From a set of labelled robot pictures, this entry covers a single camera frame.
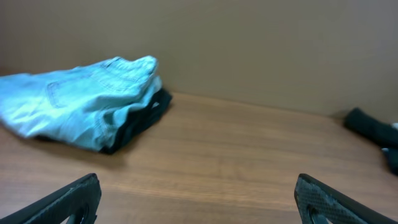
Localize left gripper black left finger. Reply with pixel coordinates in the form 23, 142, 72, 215
1, 173, 101, 224

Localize black crumpled garment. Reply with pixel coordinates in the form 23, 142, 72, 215
343, 108, 397, 175

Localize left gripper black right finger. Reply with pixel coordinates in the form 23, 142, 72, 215
294, 174, 397, 224

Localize black folded garment under jeans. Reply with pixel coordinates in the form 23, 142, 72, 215
30, 86, 172, 154

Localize light blue folded jeans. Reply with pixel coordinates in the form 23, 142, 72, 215
1, 56, 172, 154

